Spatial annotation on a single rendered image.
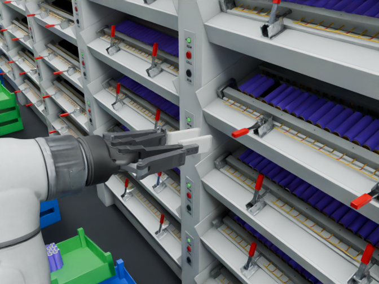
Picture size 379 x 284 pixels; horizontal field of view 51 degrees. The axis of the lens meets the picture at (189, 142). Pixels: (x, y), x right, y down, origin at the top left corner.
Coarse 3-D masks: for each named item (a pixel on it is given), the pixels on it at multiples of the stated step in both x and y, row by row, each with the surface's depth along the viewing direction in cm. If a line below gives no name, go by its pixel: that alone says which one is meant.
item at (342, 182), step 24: (240, 72) 96; (216, 96) 94; (216, 120) 91; (240, 120) 86; (264, 144) 79; (288, 144) 76; (312, 144) 74; (288, 168) 77; (312, 168) 70; (336, 168) 69; (360, 168) 67; (336, 192) 68; (360, 192) 64
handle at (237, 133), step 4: (260, 124) 80; (244, 128) 78; (248, 128) 79; (252, 128) 79; (256, 128) 79; (232, 132) 77; (236, 132) 77; (240, 132) 77; (244, 132) 77; (248, 132) 78; (236, 136) 76
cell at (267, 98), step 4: (284, 84) 87; (276, 88) 87; (280, 88) 87; (284, 88) 87; (272, 92) 86; (276, 92) 86; (280, 92) 87; (268, 96) 86; (272, 96) 86; (268, 100) 86
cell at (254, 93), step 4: (268, 80) 90; (272, 80) 90; (264, 84) 90; (268, 84) 90; (272, 84) 90; (256, 88) 89; (260, 88) 89; (264, 88) 89; (252, 92) 89; (256, 92) 89; (260, 92) 89; (256, 96) 89
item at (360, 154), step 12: (228, 96) 92; (240, 96) 88; (252, 108) 86; (264, 108) 83; (276, 120) 81; (288, 120) 78; (300, 120) 77; (300, 132) 77; (312, 132) 73; (324, 132) 72; (324, 144) 72; (336, 144) 70; (348, 144) 69; (348, 156) 69; (360, 156) 66; (372, 156) 65
